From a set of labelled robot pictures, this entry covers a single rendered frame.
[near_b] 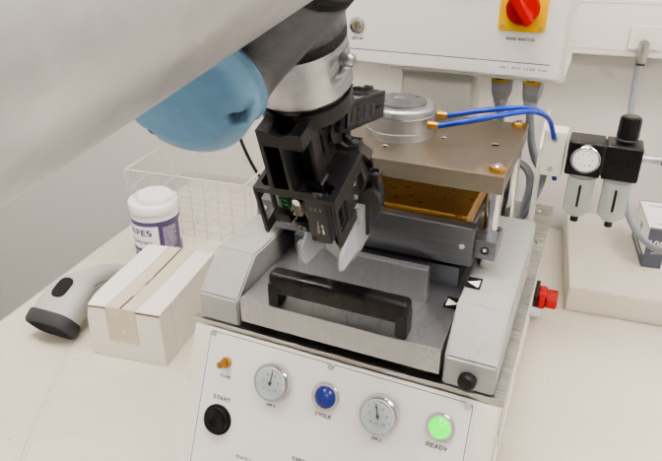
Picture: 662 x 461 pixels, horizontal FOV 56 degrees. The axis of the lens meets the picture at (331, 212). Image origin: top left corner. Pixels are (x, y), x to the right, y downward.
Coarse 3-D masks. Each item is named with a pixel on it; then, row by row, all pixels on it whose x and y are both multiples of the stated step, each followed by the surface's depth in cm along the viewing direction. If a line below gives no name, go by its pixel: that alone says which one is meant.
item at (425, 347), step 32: (288, 256) 74; (320, 256) 68; (256, 288) 68; (384, 288) 67; (416, 288) 65; (448, 288) 68; (256, 320) 66; (288, 320) 65; (320, 320) 63; (352, 320) 63; (384, 320) 63; (416, 320) 63; (448, 320) 63; (384, 352) 61; (416, 352) 60
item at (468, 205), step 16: (384, 176) 73; (400, 192) 69; (416, 192) 69; (432, 192) 69; (448, 192) 69; (464, 192) 69; (480, 192) 69; (400, 208) 66; (416, 208) 66; (432, 208) 66; (448, 208) 66; (464, 208) 66; (480, 208) 72
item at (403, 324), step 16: (272, 272) 63; (288, 272) 63; (272, 288) 64; (288, 288) 63; (304, 288) 62; (320, 288) 61; (336, 288) 61; (352, 288) 61; (368, 288) 61; (272, 304) 65; (336, 304) 61; (352, 304) 60; (368, 304) 60; (384, 304) 59; (400, 304) 58; (400, 320) 59; (400, 336) 60
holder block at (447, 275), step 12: (480, 216) 78; (480, 228) 77; (372, 252) 71; (384, 252) 70; (396, 252) 70; (432, 264) 68; (444, 264) 68; (456, 264) 67; (432, 276) 69; (444, 276) 68; (456, 276) 67
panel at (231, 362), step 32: (224, 352) 69; (256, 352) 67; (288, 352) 66; (224, 384) 68; (320, 384) 64; (352, 384) 63; (384, 384) 62; (416, 384) 61; (256, 416) 67; (288, 416) 66; (320, 416) 64; (352, 416) 63; (416, 416) 61; (448, 416) 59; (192, 448) 70; (224, 448) 68; (256, 448) 67; (288, 448) 66; (320, 448) 64; (352, 448) 63; (384, 448) 62; (416, 448) 61; (448, 448) 60
